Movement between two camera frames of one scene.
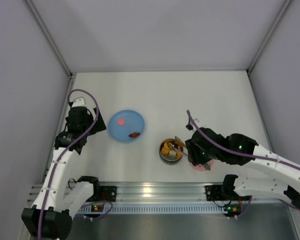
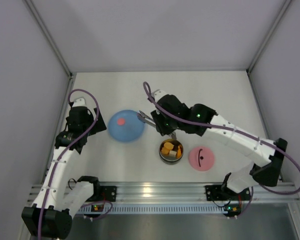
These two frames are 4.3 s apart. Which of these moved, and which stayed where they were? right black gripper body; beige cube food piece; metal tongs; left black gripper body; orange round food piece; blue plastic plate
Moved: metal tongs; right black gripper body
Stayed: left black gripper body; beige cube food piece; blue plastic plate; orange round food piece
